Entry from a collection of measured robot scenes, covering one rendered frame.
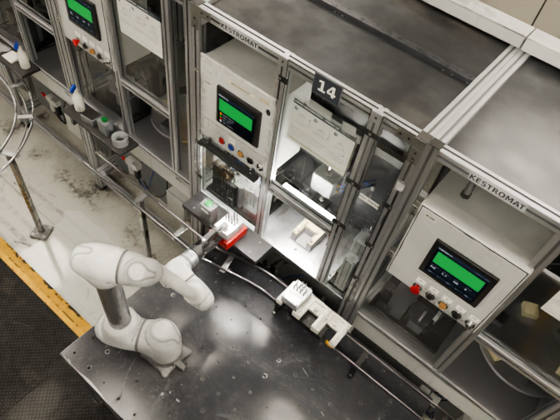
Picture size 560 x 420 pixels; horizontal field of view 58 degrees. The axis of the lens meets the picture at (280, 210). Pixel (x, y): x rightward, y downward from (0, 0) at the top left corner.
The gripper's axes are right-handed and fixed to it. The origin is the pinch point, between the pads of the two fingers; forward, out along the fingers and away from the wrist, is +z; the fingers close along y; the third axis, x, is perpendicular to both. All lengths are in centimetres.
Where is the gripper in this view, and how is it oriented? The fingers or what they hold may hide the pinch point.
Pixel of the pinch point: (222, 231)
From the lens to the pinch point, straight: 262.7
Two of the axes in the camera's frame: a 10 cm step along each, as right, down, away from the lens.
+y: 1.2, -5.9, -8.0
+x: -7.6, -5.8, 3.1
